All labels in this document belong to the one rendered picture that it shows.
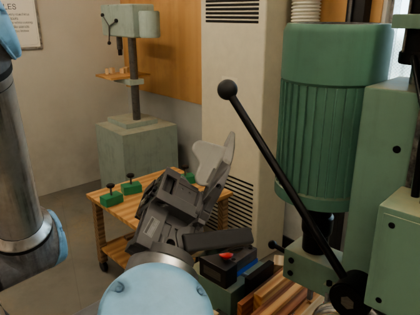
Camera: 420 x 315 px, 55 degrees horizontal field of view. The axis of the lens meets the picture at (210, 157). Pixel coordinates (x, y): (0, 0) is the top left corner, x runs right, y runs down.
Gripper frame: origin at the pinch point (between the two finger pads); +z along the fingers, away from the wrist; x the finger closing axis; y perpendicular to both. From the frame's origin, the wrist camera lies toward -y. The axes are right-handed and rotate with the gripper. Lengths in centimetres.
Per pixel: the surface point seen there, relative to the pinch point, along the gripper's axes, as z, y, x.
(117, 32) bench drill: 196, 32, 148
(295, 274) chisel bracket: -2.8, -31.0, 14.2
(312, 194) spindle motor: 1.8, -18.7, -3.3
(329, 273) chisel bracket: -4.1, -32.6, 6.4
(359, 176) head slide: 1.7, -20.3, -11.9
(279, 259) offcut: 8.7, -37.8, 28.8
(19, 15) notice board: 205, 101, 194
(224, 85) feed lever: 10.5, 3.3, -5.5
